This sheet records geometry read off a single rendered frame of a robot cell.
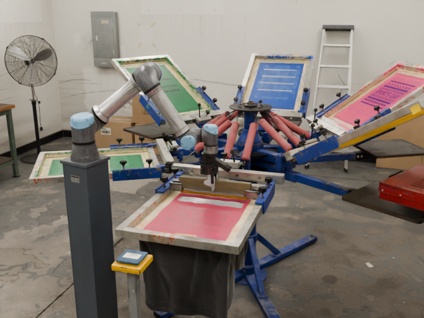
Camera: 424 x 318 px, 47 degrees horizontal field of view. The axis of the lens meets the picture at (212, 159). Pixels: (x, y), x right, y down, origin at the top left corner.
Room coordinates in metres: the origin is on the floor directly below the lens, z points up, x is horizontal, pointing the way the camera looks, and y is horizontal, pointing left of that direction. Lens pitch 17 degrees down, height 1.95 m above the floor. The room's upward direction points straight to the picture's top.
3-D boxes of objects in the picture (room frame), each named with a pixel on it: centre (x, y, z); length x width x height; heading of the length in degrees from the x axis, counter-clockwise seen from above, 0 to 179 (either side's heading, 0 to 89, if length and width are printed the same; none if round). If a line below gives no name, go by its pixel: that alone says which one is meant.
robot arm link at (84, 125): (2.47, 0.67, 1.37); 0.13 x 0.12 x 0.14; 174
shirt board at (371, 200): (2.84, -0.72, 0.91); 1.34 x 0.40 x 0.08; 43
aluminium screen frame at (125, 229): (2.33, 0.05, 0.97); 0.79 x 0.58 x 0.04; 163
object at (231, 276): (2.22, -0.13, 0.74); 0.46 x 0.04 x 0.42; 163
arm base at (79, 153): (2.46, 0.67, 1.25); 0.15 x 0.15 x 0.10
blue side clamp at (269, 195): (2.48, -0.29, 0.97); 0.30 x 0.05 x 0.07; 163
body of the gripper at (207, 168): (2.54, 0.01, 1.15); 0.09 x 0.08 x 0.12; 73
